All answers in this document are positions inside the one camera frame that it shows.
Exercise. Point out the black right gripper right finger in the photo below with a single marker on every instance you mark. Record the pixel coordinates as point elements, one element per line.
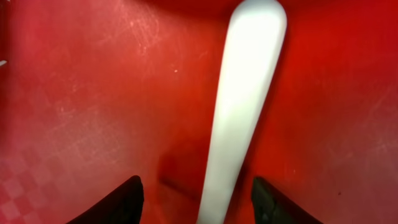
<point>271,206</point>

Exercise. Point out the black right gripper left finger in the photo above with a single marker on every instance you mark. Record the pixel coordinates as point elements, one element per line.
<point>123,205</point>

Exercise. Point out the white plastic spoon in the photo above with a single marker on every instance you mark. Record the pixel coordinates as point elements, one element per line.
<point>252,47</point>

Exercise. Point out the red plastic tray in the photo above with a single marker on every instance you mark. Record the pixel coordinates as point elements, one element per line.
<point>93,92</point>

